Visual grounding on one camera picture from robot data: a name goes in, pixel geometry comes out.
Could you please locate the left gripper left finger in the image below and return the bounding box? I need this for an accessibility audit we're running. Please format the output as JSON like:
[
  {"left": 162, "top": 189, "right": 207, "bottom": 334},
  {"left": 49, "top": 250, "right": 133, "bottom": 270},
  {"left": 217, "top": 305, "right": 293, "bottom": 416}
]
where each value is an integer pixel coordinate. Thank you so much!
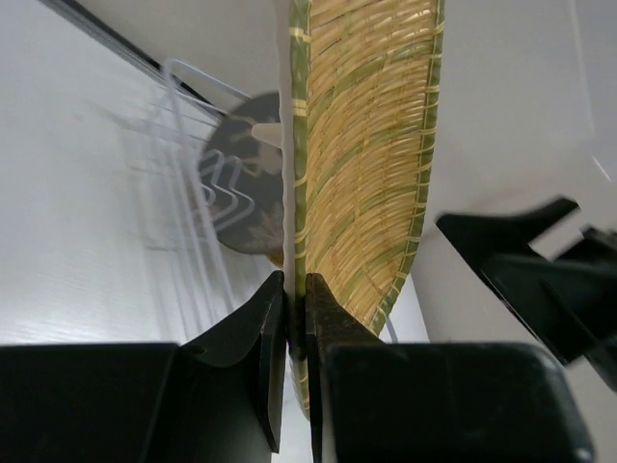
[{"left": 1, "top": 271, "right": 285, "bottom": 462}]

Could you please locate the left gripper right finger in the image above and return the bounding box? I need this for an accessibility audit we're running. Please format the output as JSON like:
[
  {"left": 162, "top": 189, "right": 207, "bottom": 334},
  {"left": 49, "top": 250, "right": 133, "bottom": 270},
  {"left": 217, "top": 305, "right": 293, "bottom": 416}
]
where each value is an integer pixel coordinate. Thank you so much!
[{"left": 305, "top": 274, "right": 595, "bottom": 462}]

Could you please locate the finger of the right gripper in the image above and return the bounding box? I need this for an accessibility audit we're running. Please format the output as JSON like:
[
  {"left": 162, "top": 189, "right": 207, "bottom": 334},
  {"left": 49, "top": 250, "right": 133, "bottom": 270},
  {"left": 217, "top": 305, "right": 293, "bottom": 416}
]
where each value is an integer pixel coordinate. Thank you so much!
[{"left": 436, "top": 197, "right": 616, "bottom": 386}]

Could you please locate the grey reindeer pattern plate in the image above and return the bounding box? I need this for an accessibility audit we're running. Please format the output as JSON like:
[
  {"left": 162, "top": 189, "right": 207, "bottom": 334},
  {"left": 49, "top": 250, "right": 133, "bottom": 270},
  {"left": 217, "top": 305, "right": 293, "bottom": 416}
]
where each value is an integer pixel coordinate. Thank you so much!
[{"left": 198, "top": 92, "right": 283, "bottom": 255}]

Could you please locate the white wire dish rack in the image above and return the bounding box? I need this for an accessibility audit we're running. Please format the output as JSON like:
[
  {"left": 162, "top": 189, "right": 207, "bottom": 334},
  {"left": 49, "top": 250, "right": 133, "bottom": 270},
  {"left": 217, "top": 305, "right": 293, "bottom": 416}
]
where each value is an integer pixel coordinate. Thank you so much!
[{"left": 87, "top": 58, "right": 276, "bottom": 342}]

